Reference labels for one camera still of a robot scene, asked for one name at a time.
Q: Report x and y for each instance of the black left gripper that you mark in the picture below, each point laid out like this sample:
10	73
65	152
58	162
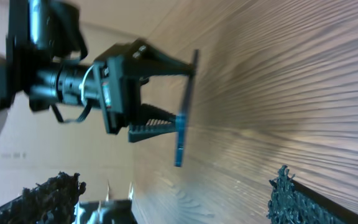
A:
119	73

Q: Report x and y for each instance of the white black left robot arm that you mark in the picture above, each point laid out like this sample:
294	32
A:
44	53

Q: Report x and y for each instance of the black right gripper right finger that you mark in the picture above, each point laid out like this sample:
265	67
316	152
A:
294	203

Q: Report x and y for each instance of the blue Galaxy smartphone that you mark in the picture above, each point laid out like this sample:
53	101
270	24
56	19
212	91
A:
182	118

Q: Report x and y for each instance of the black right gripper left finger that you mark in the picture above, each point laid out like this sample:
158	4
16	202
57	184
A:
51	202

